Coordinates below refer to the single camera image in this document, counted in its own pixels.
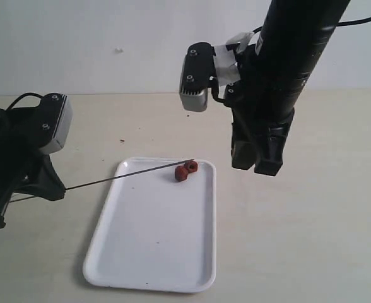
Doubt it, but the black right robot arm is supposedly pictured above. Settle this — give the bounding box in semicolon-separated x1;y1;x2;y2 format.
225;0;349;176

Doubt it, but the white plastic tray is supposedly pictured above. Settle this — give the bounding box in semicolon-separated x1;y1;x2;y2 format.
82;157;216;293

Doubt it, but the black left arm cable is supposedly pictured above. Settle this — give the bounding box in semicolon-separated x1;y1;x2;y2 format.
0;92;47;121

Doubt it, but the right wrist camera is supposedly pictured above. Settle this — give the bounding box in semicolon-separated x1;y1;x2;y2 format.
179;42;215;112

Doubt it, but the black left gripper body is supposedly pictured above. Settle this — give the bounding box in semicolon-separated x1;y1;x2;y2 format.
0;107;49;193

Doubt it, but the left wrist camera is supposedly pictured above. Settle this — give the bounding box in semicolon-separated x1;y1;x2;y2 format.
37;93;73;155

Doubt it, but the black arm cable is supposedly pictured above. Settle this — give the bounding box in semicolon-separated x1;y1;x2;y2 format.
336;11;371;27
0;92;47;121

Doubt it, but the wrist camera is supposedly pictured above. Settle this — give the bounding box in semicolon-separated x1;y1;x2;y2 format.
179;42;215;112
37;93;73;155

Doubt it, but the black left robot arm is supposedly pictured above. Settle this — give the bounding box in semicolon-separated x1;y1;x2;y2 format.
0;100;72;229

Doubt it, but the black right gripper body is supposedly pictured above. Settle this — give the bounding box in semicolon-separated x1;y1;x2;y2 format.
223;44;297;149

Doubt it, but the thin metal skewer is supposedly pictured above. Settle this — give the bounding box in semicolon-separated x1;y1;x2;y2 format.
66;158;194;191

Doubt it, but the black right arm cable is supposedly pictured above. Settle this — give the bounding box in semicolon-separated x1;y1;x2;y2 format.
336;11;371;27

